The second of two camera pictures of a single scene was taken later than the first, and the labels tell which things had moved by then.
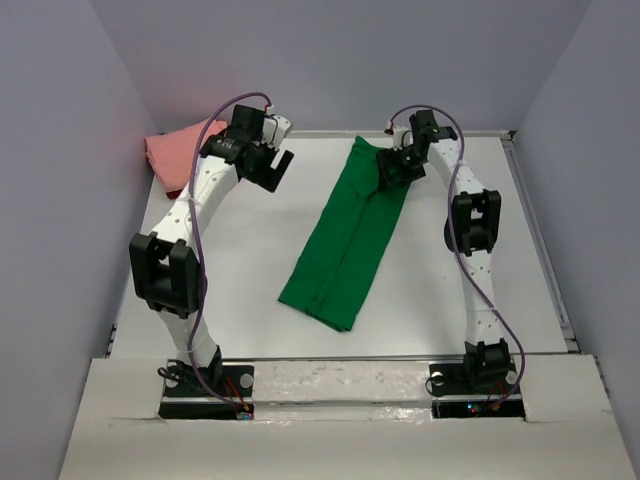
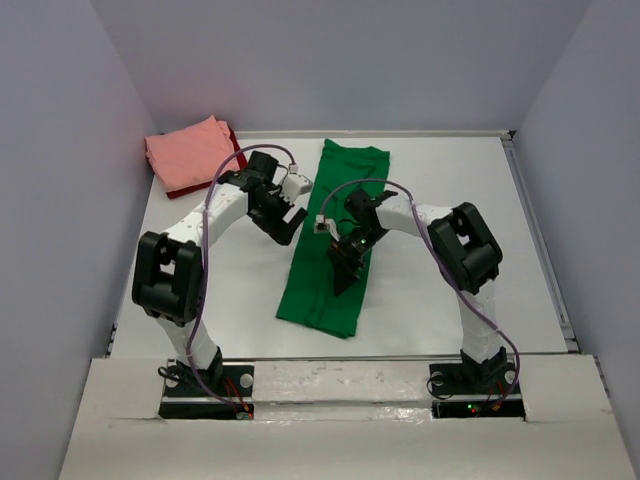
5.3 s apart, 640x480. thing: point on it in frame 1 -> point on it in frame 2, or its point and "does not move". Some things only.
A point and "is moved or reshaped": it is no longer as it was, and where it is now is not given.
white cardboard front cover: x=343 y=420 does not move
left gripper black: x=267 y=177 -> x=276 y=229
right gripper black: x=388 y=158 -> x=345 y=263
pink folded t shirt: x=172 y=153 does not move
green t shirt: x=345 y=249 is moved or reshaped
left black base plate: x=236 y=381 does not move
